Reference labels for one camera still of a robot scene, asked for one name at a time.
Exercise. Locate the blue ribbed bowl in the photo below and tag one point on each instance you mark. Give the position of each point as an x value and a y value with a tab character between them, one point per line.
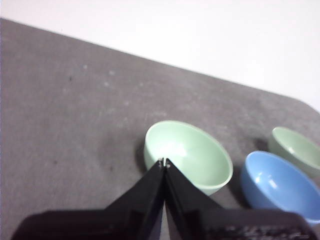
275	182

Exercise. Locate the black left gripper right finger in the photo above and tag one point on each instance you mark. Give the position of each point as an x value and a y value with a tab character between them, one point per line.
195	212

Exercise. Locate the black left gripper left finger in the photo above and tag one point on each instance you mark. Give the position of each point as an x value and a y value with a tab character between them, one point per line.
135	207

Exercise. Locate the green ribbed bowl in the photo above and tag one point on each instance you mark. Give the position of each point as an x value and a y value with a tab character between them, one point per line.
190	155
297	147

